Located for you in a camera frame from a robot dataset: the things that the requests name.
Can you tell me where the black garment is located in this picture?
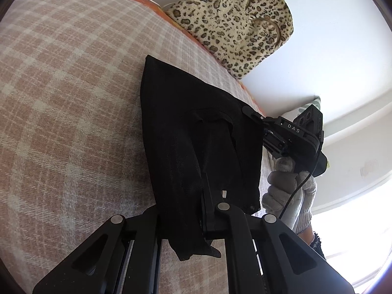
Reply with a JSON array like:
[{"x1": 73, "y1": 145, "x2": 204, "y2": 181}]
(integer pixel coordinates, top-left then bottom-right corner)
[{"x1": 140, "y1": 56, "x2": 262, "y2": 261}]

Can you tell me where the right forearm black fuzzy sleeve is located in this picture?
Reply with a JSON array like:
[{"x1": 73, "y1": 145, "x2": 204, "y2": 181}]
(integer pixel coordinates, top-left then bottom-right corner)
[{"x1": 298, "y1": 224, "x2": 326, "y2": 259}]

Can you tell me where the right hand in white glove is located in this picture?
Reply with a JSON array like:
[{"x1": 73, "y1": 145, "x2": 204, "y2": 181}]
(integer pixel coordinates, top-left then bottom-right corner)
[{"x1": 261, "y1": 157, "x2": 317, "y2": 234}]

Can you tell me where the green white striped pillow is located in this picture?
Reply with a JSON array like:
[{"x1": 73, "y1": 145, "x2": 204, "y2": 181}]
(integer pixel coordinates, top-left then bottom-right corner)
[{"x1": 282, "y1": 96, "x2": 321, "y2": 122}]

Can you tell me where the orange bed sheet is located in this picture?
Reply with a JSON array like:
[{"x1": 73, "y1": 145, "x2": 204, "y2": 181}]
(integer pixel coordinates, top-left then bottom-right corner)
[{"x1": 80, "y1": 0, "x2": 267, "y2": 119}]

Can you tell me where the leopard print cushion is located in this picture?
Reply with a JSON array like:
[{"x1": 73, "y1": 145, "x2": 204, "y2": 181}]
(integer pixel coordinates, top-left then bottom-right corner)
[{"x1": 166, "y1": 0, "x2": 294, "y2": 80}]

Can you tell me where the pink plaid bed cover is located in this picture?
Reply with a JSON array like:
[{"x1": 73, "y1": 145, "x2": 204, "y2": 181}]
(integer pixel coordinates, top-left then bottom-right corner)
[{"x1": 1, "y1": 0, "x2": 254, "y2": 293}]

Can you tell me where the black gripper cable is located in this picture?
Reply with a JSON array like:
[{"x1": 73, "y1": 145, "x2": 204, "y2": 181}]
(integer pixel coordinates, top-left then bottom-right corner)
[{"x1": 276, "y1": 131, "x2": 326, "y2": 221}]

